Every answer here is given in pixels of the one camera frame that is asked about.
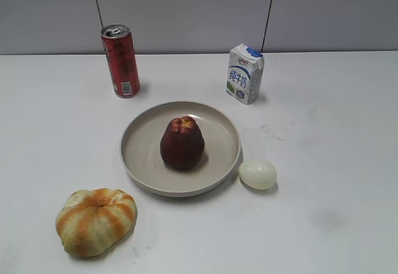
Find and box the dark red apple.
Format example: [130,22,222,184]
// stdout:
[160,116,205,170]

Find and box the beige round plate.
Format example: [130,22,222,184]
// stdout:
[120,101,243,198]

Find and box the white blue milk carton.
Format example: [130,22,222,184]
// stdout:
[226,43,264,105]

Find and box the white egg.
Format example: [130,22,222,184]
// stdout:
[238,160,277,190]

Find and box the red soda can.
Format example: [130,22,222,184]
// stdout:
[101,24,141,98]

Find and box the orange striped pumpkin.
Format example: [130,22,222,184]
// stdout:
[55,188,137,257]

